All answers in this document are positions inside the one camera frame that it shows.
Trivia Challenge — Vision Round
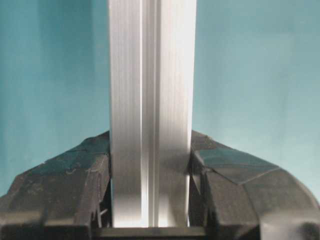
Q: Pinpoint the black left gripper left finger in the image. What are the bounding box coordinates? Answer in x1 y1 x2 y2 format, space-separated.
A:
0 132 112 240

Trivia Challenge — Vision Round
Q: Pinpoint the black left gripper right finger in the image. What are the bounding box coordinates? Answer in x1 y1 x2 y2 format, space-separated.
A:
189 131 320 240

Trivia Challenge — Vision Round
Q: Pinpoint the silver aluminium extrusion rail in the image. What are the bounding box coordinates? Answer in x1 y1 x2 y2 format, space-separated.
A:
108 0 197 228

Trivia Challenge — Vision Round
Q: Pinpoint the teal table cloth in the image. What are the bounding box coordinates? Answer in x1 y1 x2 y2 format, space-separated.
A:
0 0 320 197

